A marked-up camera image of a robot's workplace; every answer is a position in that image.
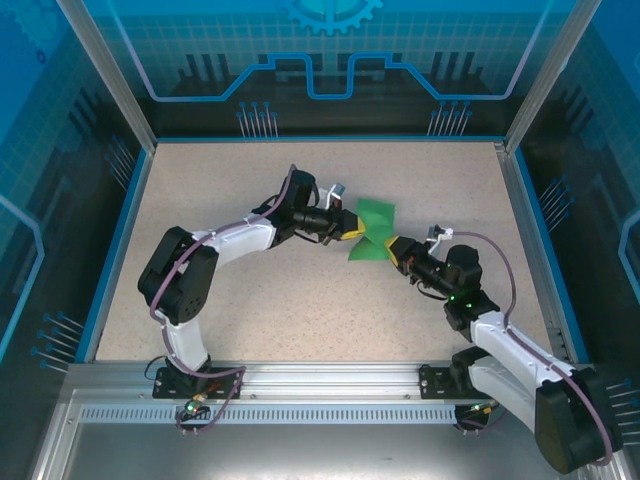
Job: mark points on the green paper sheet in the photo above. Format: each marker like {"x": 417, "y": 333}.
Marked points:
{"x": 377, "y": 220}

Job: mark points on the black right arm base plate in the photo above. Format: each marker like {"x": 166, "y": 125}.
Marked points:
{"x": 430, "y": 382}

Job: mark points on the aluminium frame post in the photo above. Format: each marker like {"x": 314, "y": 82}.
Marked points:
{"x": 115, "y": 75}
{"x": 543, "y": 75}

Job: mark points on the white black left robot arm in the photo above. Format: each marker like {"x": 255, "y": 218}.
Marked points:
{"x": 240, "y": 240}

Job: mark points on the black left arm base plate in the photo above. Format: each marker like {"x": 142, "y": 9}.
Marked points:
{"x": 230, "y": 374}

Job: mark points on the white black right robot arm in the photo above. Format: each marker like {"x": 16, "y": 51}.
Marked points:
{"x": 505, "y": 345}

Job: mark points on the aluminium side rail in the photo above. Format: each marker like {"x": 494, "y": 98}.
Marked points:
{"x": 516, "y": 200}

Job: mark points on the blue table edge strip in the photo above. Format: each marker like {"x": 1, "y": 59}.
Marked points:
{"x": 548, "y": 255}
{"x": 116, "y": 255}

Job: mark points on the grey metal tray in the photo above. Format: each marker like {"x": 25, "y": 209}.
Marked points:
{"x": 320, "y": 455}

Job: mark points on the aluminium frame rail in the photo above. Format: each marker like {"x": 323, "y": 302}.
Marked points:
{"x": 330, "y": 380}

